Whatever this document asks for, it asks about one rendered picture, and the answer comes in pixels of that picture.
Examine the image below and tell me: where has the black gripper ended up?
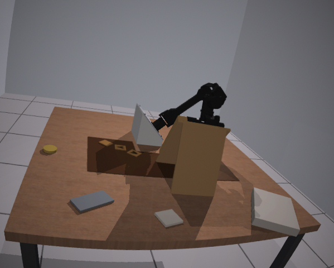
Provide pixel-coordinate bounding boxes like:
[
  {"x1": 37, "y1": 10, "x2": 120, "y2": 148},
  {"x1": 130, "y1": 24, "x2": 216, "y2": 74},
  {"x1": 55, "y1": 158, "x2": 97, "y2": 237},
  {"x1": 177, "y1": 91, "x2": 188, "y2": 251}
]
[{"x1": 187, "y1": 108, "x2": 225, "y2": 127}]

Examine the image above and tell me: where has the yellow flat disc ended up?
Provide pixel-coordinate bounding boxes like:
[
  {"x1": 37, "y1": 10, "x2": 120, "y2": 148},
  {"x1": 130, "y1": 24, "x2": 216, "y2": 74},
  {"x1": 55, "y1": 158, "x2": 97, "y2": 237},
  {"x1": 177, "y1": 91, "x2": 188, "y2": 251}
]
[{"x1": 43, "y1": 145, "x2": 57, "y2": 154}]

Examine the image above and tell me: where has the tan wooden board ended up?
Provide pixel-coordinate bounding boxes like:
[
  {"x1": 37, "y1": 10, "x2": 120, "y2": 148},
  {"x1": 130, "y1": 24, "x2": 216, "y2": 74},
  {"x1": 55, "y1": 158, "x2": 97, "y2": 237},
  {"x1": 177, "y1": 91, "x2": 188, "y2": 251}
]
[{"x1": 156, "y1": 116, "x2": 231, "y2": 197}]

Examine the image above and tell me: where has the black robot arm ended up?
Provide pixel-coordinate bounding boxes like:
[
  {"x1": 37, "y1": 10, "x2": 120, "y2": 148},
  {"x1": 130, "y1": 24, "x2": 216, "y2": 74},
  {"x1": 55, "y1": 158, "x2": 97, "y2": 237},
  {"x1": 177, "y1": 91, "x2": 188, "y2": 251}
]
[{"x1": 151, "y1": 83, "x2": 227, "y2": 132}]

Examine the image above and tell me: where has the tan tile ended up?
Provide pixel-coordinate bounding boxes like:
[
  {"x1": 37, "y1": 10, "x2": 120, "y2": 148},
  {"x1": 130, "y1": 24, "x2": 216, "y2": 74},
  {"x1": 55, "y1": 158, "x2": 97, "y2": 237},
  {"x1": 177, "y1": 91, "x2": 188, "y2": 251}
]
[
  {"x1": 115, "y1": 145, "x2": 126, "y2": 151},
  {"x1": 99, "y1": 140, "x2": 113, "y2": 146},
  {"x1": 127, "y1": 150, "x2": 141, "y2": 157}
]

